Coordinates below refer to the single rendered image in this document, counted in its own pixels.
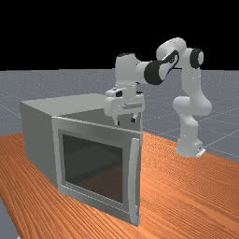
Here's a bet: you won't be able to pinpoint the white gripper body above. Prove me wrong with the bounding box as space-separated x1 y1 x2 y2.
104 87 146 119

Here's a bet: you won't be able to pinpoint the grey microwave door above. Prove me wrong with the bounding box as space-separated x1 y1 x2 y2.
50 115 145 228

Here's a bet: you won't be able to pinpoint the grey microwave oven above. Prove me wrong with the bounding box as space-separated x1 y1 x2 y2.
20 92 145 189

